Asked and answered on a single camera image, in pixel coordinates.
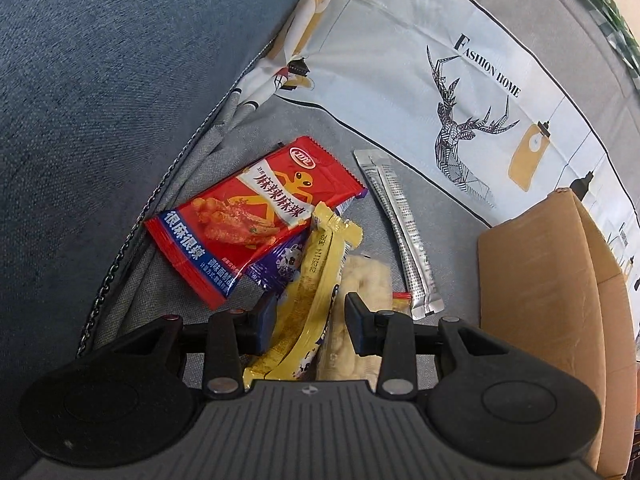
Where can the green checkered cloth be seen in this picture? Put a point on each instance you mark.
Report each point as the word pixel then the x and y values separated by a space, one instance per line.
pixel 600 0

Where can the red spicy snack packet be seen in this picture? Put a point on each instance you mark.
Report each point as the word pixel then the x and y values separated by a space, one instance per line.
pixel 240 210

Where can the small red yellow wrapper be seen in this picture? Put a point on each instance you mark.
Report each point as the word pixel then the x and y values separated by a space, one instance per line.
pixel 402 298

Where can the purple snack packet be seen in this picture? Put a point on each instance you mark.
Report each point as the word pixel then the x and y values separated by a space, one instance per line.
pixel 280 261

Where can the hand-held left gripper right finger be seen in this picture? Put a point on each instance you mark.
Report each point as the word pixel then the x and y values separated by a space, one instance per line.
pixel 358 325

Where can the yellow snack packet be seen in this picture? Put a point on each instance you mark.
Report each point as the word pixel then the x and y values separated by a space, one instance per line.
pixel 311 280

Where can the clear rice cracker packet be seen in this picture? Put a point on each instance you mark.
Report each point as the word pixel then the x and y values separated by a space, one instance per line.
pixel 371 280

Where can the blue fabric cushion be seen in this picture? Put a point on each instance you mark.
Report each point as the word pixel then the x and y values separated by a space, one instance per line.
pixel 100 110

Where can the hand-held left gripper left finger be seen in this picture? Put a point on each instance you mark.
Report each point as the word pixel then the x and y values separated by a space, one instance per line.
pixel 266 321

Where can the silver stick sachet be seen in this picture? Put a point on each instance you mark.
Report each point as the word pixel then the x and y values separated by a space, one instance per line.
pixel 410 240

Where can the cardboard box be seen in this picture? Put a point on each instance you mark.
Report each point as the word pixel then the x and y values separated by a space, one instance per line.
pixel 530 280

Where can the grey deer print sofa cover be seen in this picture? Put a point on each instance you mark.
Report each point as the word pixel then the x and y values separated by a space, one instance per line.
pixel 400 35

